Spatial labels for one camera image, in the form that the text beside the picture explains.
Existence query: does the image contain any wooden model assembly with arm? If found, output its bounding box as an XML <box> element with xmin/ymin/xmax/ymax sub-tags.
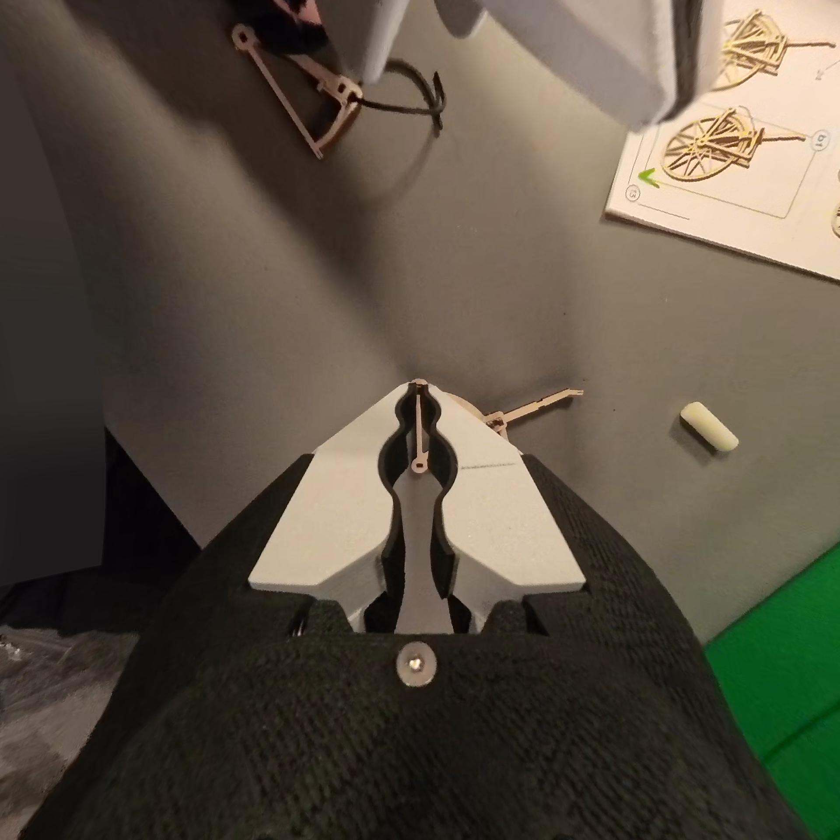
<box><xmin>438</xmin><ymin>388</ymin><xmax>585</xmax><ymax>442</ymax></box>

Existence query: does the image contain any model instruction booklet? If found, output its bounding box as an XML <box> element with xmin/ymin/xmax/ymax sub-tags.
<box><xmin>603</xmin><ymin>0</ymin><xmax>840</xmax><ymax>284</ymax></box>

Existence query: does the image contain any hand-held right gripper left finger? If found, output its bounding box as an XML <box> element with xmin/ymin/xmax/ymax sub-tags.
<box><xmin>248</xmin><ymin>383</ymin><xmax>421</xmax><ymax>634</ymax></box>

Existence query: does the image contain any black elastic cord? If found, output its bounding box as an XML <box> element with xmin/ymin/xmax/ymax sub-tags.
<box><xmin>360</xmin><ymin>59</ymin><xmax>448</xmax><ymax>134</ymax></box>

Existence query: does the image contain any thin wooden lever part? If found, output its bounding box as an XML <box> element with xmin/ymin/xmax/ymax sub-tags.
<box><xmin>409</xmin><ymin>378</ymin><xmax>431</xmax><ymax>473</ymax></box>

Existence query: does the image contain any clear plastic bag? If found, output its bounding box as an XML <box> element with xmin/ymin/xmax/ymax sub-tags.
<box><xmin>0</xmin><ymin>622</ymin><xmax>135</xmax><ymax>726</ymax></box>

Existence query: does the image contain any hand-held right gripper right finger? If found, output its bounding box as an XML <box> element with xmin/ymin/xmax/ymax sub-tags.
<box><xmin>417</xmin><ymin>383</ymin><xmax>587</xmax><ymax>636</ymax></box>

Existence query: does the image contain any large green plastic bin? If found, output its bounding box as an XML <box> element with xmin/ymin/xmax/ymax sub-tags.
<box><xmin>701</xmin><ymin>540</ymin><xmax>840</xmax><ymax>840</ymax></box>

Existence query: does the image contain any small white wax block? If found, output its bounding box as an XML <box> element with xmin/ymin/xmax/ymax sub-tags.
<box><xmin>680</xmin><ymin>401</ymin><xmax>740</xmax><ymax>454</ymax></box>

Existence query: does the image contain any triangular wooden frame part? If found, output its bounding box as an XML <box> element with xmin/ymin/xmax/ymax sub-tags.
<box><xmin>232</xmin><ymin>24</ymin><xmax>364</xmax><ymax>161</ymax></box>

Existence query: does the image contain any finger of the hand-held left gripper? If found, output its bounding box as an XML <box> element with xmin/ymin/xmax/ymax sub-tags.
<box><xmin>436</xmin><ymin>0</ymin><xmax>718</xmax><ymax>130</ymax></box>
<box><xmin>340</xmin><ymin>0</ymin><xmax>488</xmax><ymax>89</ymax></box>

